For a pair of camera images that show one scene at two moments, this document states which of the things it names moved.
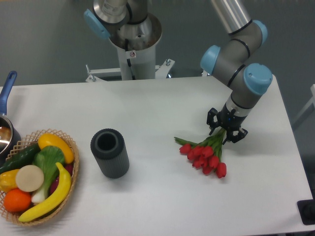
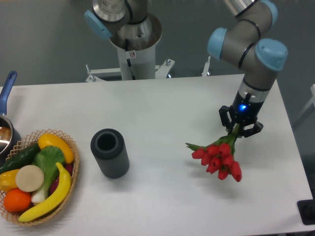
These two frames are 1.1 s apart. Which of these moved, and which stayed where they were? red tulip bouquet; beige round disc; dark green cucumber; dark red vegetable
Moved: red tulip bouquet
Stayed: dark red vegetable; beige round disc; dark green cucumber
